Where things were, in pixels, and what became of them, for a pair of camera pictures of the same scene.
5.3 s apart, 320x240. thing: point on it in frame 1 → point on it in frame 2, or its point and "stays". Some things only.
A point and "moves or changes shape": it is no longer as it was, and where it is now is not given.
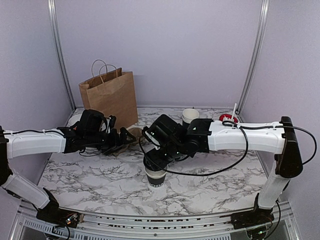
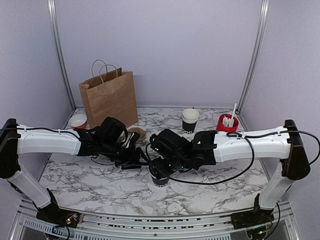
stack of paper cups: (190, 114) stays
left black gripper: (116, 144) → (134, 160)
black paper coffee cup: (156, 178) moves or changes shape
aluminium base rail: (26, 225) stays
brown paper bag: (113, 95) stays
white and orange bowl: (74, 119) stays
